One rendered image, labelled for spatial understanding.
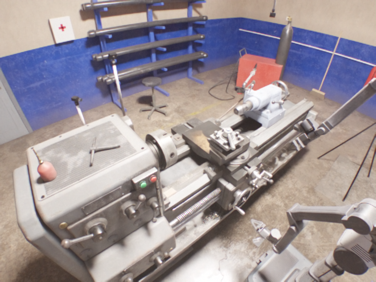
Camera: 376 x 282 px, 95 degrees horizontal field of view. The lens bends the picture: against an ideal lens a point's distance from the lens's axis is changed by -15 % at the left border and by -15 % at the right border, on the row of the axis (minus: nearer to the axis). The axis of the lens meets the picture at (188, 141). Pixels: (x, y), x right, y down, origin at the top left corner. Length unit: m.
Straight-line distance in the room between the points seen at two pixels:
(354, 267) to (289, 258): 0.82
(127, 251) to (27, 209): 0.58
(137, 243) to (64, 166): 0.60
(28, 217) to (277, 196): 2.36
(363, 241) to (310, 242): 1.39
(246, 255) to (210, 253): 0.34
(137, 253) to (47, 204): 0.59
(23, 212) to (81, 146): 0.39
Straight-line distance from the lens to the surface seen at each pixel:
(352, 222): 0.83
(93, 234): 1.00
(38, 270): 2.47
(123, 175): 0.93
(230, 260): 2.11
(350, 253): 1.20
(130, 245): 1.27
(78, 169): 0.97
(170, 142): 1.22
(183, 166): 1.71
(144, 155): 0.95
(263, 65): 4.28
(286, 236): 1.27
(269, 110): 2.08
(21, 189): 1.12
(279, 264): 1.93
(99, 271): 1.29
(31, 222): 1.00
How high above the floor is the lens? 1.97
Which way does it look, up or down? 39 degrees down
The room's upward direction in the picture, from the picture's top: straight up
